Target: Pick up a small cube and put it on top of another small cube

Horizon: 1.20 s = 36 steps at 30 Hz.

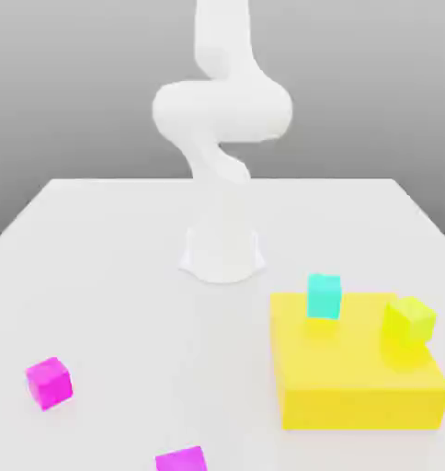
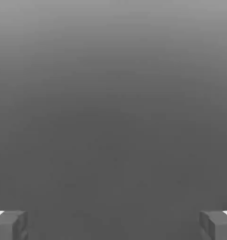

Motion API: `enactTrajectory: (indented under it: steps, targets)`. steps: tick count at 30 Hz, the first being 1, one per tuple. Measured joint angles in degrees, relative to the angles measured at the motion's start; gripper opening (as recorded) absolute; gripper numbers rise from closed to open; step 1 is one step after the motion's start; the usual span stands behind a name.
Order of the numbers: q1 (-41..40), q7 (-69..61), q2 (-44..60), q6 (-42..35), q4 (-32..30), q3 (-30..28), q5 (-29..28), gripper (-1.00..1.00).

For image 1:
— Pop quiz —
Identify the small cyan cube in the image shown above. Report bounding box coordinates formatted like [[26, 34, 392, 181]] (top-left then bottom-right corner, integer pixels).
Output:
[[306, 272, 342, 321]]

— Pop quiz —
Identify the small lime yellow cube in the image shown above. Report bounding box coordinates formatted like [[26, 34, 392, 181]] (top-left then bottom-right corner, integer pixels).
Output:
[[382, 295, 438, 349]]

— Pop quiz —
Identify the small purple cube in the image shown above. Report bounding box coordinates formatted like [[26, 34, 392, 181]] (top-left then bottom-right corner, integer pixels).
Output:
[[154, 445, 209, 471]]

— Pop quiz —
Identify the small magenta cube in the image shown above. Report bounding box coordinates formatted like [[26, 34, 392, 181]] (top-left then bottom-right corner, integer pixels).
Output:
[[25, 355, 74, 412]]

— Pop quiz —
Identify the large yellow box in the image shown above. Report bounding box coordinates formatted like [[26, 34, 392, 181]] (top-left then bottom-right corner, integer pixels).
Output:
[[268, 292, 445, 431]]

